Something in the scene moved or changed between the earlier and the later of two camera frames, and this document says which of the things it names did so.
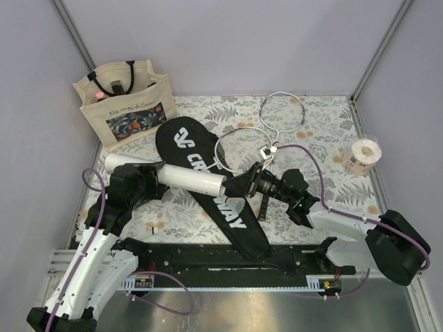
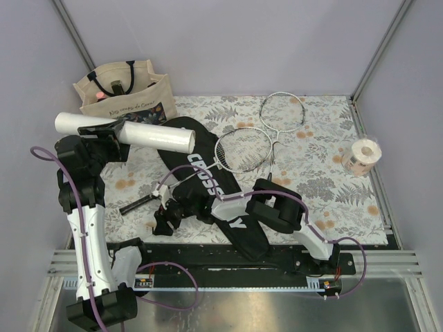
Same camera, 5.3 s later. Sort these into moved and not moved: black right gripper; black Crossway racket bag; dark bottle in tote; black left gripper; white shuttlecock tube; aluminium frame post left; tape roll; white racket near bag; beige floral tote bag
Moved: white shuttlecock tube; black right gripper; black left gripper
Not moved: beige floral tote bag; aluminium frame post left; black Crossway racket bag; dark bottle in tote; tape roll; white racket near bag
